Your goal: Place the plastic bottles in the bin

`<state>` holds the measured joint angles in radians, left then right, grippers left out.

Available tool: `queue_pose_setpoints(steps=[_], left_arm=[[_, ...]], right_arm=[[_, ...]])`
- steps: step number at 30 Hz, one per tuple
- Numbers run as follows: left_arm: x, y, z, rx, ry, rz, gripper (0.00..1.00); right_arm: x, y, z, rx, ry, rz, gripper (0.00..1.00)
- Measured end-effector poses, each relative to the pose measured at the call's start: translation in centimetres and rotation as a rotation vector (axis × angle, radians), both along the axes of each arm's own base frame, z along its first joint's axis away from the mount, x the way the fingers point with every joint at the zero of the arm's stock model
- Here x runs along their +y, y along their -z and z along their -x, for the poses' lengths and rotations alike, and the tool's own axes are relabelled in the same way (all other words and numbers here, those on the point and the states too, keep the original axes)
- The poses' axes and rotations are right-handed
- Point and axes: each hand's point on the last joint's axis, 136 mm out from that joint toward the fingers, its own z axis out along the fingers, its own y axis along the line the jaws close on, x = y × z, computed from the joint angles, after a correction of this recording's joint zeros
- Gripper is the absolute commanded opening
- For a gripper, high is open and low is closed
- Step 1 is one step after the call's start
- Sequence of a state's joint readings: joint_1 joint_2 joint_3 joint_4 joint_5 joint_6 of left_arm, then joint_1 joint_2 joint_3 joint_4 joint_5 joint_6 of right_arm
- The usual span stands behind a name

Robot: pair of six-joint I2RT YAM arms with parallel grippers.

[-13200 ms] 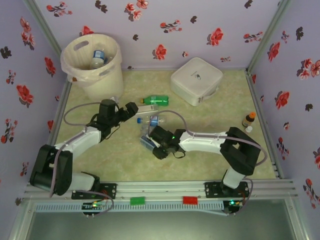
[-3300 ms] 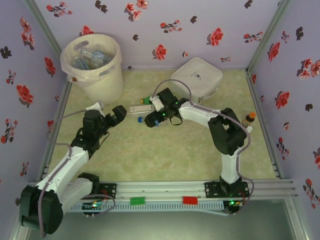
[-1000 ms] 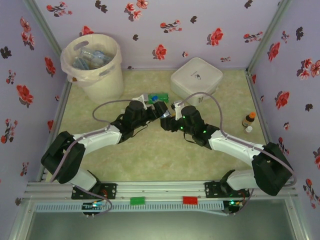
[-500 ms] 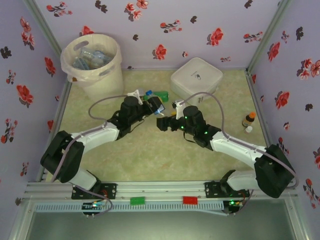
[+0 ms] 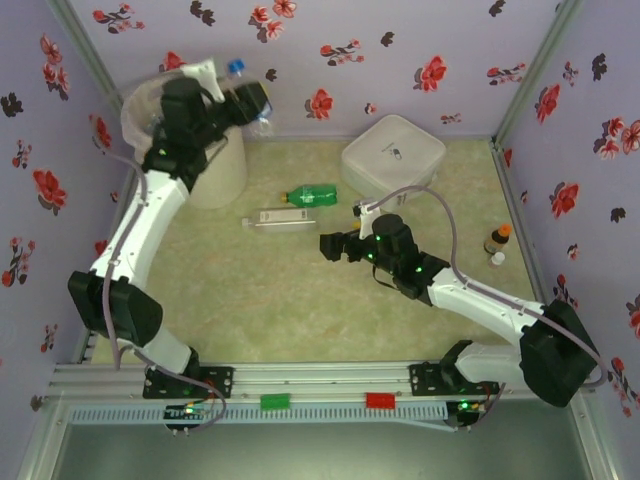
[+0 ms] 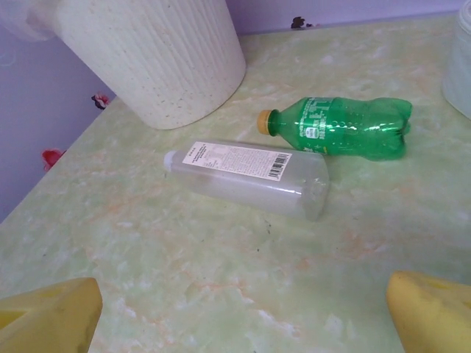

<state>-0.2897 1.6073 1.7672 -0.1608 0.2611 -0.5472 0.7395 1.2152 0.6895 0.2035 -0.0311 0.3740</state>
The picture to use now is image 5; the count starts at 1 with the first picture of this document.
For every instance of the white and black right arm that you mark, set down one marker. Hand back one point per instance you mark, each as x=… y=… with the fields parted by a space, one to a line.
x=480 y=300

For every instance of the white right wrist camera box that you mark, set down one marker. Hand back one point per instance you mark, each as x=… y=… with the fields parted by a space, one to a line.
x=367 y=215

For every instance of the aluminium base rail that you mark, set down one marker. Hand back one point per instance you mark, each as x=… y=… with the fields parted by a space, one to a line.
x=320 y=380

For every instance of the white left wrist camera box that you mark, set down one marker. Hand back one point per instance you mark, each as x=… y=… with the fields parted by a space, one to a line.
x=205 y=72

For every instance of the small circuit board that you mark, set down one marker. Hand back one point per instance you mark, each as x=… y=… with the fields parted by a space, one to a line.
x=186 y=411
x=467 y=410

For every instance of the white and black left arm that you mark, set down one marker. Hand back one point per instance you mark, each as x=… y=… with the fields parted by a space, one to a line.
x=150 y=220

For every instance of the brown bottle orange cap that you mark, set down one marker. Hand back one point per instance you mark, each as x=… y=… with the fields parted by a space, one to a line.
x=496 y=240

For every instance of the clear water bottle blue cap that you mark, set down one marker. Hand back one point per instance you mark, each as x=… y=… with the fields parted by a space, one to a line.
x=236 y=67

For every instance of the white speckled ribbed bin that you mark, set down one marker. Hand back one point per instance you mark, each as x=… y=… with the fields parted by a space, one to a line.
x=225 y=170

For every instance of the clear flat rectangular bottle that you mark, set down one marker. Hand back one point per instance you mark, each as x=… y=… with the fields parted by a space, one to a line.
x=282 y=220

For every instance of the white square lidded container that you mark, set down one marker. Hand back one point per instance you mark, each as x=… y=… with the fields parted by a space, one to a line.
x=390 y=150

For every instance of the green plastic block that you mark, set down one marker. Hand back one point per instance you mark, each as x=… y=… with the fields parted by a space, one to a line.
x=275 y=402

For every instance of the aluminium frame post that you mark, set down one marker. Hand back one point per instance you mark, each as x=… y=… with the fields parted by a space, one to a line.
x=85 y=55
x=537 y=70

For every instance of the red plastic block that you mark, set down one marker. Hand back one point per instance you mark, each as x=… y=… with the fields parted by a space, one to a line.
x=381 y=401

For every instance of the small vial white cap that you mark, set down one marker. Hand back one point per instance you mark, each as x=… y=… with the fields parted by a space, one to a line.
x=497 y=260

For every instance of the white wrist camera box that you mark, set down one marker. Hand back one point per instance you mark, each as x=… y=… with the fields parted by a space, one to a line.
x=205 y=72
x=367 y=215

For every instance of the large green plastic bottle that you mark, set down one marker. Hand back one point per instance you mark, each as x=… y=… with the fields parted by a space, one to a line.
x=312 y=195

